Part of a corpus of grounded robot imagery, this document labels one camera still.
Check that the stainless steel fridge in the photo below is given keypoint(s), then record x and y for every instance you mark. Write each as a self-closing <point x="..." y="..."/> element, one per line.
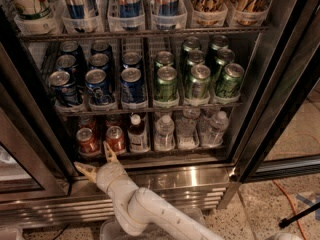
<point x="41" y="142"/>

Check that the right clear water bottle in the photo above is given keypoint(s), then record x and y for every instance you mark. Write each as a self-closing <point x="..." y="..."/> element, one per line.
<point x="214" y="129"/>

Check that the front middle blue pepsi can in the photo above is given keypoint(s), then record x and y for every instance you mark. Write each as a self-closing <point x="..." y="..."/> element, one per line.
<point x="97" y="85"/>

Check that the red coke can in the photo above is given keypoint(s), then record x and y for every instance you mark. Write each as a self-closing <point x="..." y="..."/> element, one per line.
<point x="87" y="121"/>
<point x="116" y="140"/>
<point x="88" y="142"/>
<point x="113" y="120"/>

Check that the front right blue pepsi can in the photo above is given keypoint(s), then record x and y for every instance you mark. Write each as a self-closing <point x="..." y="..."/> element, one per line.
<point x="132" y="86"/>

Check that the brown drink bottle white label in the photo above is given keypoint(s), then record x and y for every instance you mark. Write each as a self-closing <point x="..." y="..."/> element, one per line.
<point x="138" y="139"/>

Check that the black stand leg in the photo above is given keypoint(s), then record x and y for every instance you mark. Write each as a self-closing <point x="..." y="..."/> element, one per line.
<point x="287" y="221"/>

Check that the front left green can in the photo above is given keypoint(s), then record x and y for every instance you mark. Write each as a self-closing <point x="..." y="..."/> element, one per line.
<point x="166" y="84"/>

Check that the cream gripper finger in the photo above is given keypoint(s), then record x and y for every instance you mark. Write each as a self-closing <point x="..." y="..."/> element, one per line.
<point x="109" y="153"/>
<point x="87" y="170"/>

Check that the middle clear water bottle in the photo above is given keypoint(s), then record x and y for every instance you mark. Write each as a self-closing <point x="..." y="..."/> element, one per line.
<point x="186" y="129"/>

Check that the front left blue pepsi can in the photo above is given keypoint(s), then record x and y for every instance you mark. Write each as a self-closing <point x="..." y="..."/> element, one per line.
<point x="65" y="89"/>

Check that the fridge glass door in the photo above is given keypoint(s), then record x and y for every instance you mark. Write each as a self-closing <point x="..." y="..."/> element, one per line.
<point x="280" y="75"/>

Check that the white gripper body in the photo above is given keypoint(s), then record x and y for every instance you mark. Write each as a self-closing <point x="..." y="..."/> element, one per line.
<point x="108" y="174"/>

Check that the front middle green can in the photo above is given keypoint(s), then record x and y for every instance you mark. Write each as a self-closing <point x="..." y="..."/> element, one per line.
<point x="197" y="82"/>

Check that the front right green can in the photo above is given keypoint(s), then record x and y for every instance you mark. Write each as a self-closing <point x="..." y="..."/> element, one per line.
<point x="229" y="81"/>

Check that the left clear water bottle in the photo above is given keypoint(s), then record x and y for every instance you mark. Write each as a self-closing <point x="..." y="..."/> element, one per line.
<point x="164" y="134"/>

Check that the clear plastic bin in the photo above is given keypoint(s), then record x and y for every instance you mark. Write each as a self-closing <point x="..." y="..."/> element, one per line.
<point x="111" y="230"/>

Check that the blue pepsi can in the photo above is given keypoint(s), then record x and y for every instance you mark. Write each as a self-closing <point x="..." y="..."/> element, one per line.
<point x="132" y="86"/>
<point x="65" y="89"/>
<point x="97" y="85"/>

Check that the green can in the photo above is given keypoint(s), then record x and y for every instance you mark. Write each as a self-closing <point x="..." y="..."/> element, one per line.
<point x="229" y="81"/>
<point x="197" y="82"/>
<point x="166" y="84"/>

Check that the middle red bull can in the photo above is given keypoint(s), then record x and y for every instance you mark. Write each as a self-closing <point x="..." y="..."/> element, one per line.
<point x="128" y="0"/>

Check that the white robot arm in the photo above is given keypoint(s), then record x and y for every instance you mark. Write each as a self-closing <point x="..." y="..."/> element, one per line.
<point x="136" y="207"/>

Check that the clear water bottle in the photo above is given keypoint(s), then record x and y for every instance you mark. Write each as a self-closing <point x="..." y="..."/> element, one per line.
<point x="214" y="129"/>
<point x="186" y="129"/>
<point x="164" y="134"/>

